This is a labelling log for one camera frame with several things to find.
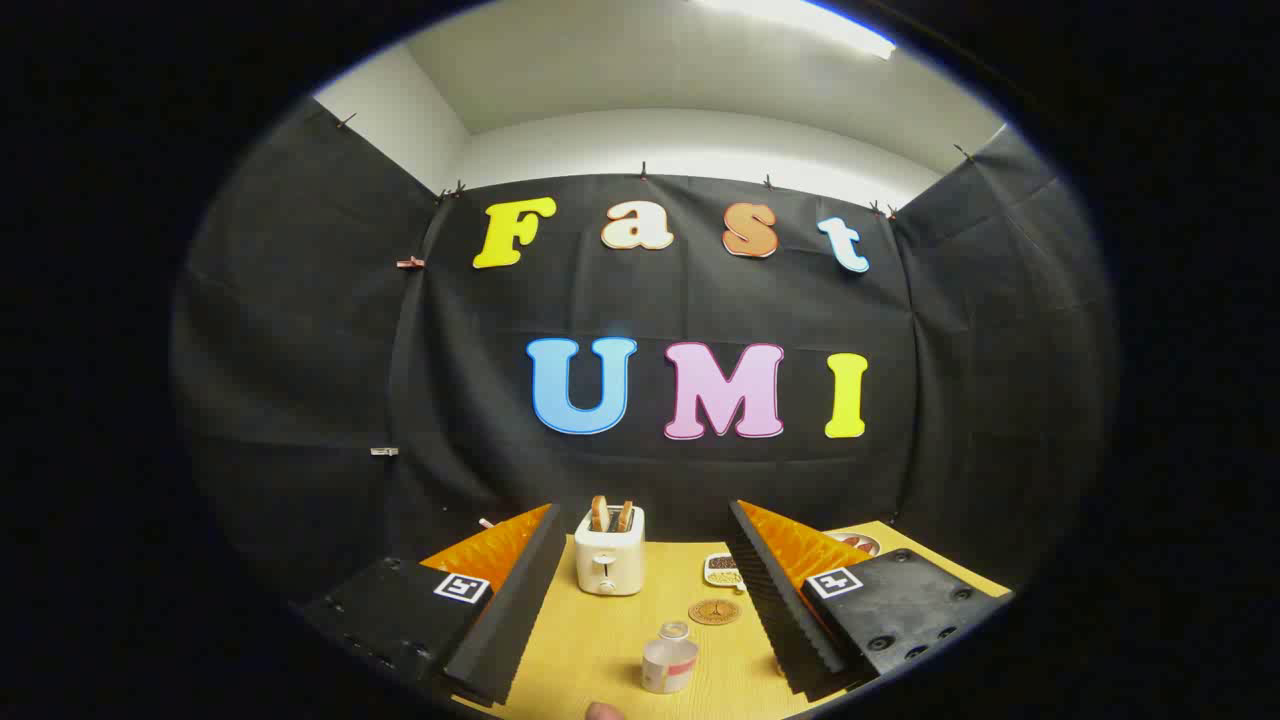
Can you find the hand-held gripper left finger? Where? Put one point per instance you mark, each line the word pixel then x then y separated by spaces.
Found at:
pixel 520 610

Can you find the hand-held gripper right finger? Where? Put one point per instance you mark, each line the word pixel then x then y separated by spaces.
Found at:
pixel 775 610

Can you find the round wooden coaster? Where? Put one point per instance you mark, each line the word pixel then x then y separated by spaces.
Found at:
pixel 714 612

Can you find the clear juice bottle pink label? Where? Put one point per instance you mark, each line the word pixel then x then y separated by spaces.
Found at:
pixel 668 665

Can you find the white divided seed dish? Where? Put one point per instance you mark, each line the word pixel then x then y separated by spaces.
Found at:
pixel 722 570

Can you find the wooden table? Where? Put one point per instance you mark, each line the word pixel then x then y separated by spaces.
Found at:
pixel 600 640

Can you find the white toaster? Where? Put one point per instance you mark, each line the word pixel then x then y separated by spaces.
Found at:
pixel 610 560

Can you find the white round plate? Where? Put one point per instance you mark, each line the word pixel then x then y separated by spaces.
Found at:
pixel 862 545

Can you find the black backdrop cloth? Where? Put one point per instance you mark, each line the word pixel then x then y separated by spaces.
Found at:
pixel 700 300

